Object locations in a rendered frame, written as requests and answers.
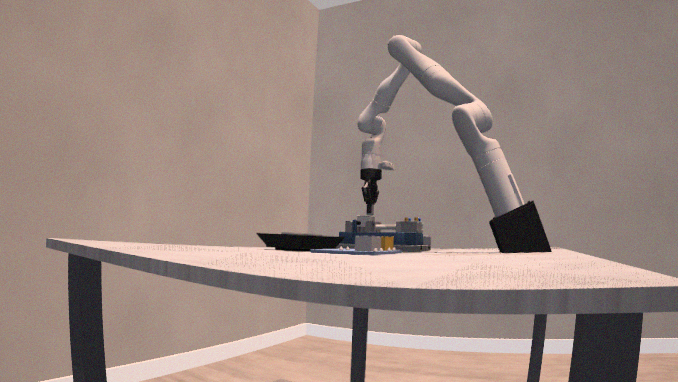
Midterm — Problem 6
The orange rectangular block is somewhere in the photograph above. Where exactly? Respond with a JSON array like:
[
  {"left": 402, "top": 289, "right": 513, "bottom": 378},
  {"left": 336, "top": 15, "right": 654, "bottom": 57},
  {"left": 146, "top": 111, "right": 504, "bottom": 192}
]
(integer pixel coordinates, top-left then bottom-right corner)
[{"left": 381, "top": 237, "right": 394, "bottom": 251}]

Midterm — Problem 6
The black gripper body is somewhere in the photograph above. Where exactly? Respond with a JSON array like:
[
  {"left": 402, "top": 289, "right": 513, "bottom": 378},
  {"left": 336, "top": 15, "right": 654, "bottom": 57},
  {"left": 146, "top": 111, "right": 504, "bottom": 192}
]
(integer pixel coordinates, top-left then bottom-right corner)
[{"left": 360, "top": 168, "right": 382, "bottom": 195}]

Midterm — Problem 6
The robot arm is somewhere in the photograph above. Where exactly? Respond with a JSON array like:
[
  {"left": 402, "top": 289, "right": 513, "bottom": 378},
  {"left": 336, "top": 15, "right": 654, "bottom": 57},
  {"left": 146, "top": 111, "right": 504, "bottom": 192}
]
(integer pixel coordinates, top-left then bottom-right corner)
[{"left": 358, "top": 35, "right": 524, "bottom": 217}]

